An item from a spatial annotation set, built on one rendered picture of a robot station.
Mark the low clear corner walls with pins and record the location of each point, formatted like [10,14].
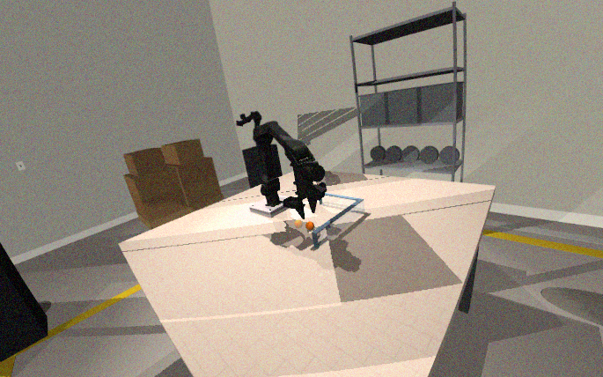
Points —
[339,203]

